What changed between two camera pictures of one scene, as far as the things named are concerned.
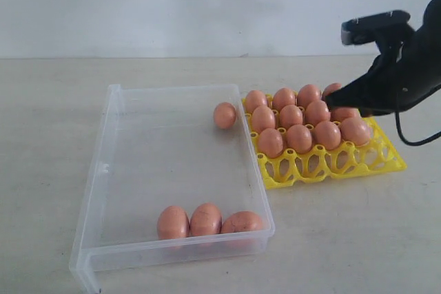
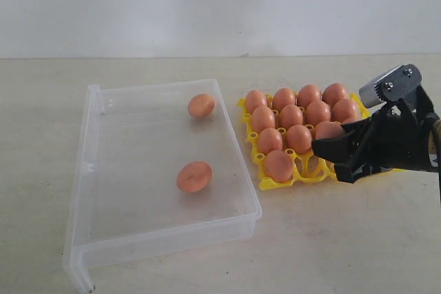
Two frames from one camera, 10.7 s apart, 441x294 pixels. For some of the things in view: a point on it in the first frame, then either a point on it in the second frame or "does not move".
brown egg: [308, 94] does not move
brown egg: [316, 111] does not move
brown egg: [254, 99] does not move
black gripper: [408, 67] → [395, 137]
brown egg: [224, 115] → [201, 105]
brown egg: [263, 117] does not move
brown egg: [271, 142] does not move
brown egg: [206, 219] → [279, 166]
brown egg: [299, 138] does not move
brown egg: [331, 88] does not move
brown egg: [327, 134] does not move
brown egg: [241, 223] → [194, 176]
